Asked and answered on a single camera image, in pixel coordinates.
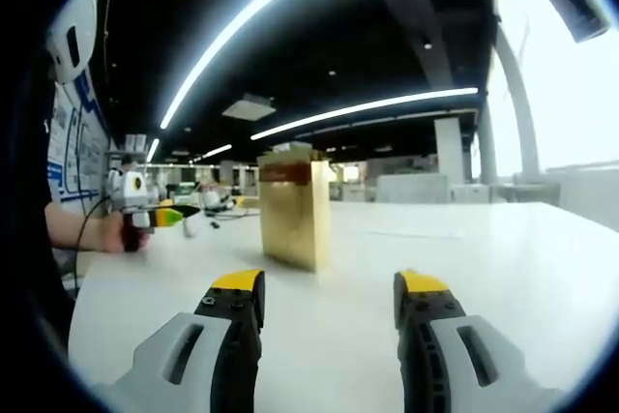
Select person's left hand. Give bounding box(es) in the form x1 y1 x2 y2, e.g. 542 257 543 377
96 212 152 254

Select white square column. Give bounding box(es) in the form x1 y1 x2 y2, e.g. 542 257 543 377
433 117 474 188

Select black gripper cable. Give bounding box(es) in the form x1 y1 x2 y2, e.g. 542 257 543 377
73 193 116 288

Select square ceiling vent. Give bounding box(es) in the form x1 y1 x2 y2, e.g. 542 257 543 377
221 93 277 122

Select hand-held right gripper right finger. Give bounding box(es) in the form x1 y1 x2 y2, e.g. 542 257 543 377
393 268 568 413

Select long ceiling light strip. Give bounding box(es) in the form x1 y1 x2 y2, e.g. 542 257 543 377
159 0 365 130
250 87 480 141

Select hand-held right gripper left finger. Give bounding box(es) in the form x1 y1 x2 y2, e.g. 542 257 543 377
94 268 266 413

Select tangled cables on table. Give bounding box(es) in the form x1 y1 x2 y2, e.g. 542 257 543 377
200 188 251 228

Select gold mask box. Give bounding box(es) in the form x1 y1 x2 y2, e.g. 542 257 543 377
256 147 333 273

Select white worn chest device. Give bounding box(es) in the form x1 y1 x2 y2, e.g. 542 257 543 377
45 0 102 85

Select white blue wall board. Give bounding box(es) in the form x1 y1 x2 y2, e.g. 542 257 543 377
46 69 117 203

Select white table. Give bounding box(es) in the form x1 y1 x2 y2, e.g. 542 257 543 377
67 199 619 413

